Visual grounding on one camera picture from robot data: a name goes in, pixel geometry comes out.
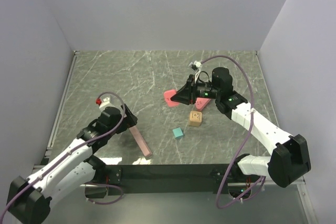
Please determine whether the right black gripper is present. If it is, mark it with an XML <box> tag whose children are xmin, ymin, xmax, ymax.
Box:
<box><xmin>171</xmin><ymin>74</ymin><xmax>221</xmax><ymax>105</ymax></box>

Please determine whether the pink triangular plug adapter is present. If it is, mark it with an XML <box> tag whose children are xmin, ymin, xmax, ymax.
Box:
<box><xmin>163</xmin><ymin>89</ymin><xmax>179</xmax><ymax>108</ymax></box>

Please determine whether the wooden cube block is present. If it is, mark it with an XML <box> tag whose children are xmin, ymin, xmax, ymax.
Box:
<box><xmin>188</xmin><ymin>111</ymin><xmax>202</xmax><ymax>127</ymax></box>

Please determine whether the pink long power strip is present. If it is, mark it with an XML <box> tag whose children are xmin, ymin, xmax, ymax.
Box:
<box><xmin>129</xmin><ymin>126</ymin><xmax>152</xmax><ymax>159</ymax></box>

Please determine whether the teal cube block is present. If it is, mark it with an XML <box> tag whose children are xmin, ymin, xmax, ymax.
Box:
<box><xmin>173</xmin><ymin>127</ymin><xmax>184</xmax><ymax>139</ymax></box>

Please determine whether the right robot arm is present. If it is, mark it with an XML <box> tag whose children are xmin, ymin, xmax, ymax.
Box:
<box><xmin>170</xmin><ymin>67</ymin><xmax>311</xmax><ymax>188</ymax></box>

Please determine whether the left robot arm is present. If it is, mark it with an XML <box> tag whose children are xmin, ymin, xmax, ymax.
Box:
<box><xmin>5</xmin><ymin>104</ymin><xmax>138</xmax><ymax>223</ymax></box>

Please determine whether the pink triangular power strip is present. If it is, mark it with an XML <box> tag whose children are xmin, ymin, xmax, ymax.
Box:
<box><xmin>195</xmin><ymin>98</ymin><xmax>211</xmax><ymax>111</ymax></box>

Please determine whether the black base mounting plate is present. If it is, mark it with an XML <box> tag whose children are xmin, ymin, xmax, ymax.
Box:
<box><xmin>83</xmin><ymin>164</ymin><xmax>263</xmax><ymax>199</ymax></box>

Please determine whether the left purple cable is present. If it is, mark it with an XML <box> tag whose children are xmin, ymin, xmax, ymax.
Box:
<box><xmin>0</xmin><ymin>92</ymin><xmax>127</xmax><ymax>217</ymax></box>

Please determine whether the purple cable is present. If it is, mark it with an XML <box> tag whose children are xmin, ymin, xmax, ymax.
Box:
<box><xmin>201</xmin><ymin>55</ymin><xmax>266</xmax><ymax>209</ymax></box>
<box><xmin>0</xmin><ymin>92</ymin><xmax>127</xmax><ymax>217</ymax></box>

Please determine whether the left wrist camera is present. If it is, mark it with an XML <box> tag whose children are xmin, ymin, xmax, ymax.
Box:
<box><xmin>96</xmin><ymin>97</ymin><xmax>113</xmax><ymax>112</ymax></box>

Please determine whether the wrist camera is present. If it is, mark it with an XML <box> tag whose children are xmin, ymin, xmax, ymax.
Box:
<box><xmin>188</xmin><ymin>61</ymin><xmax>202</xmax><ymax>71</ymax></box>
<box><xmin>96</xmin><ymin>97</ymin><xmax>113</xmax><ymax>112</ymax></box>

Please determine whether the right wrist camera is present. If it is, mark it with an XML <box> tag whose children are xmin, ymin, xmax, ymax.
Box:
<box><xmin>188</xmin><ymin>61</ymin><xmax>202</xmax><ymax>71</ymax></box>

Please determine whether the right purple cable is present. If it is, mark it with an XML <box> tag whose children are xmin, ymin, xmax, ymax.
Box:
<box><xmin>201</xmin><ymin>55</ymin><xmax>266</xmax><ymax>209</ymax></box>

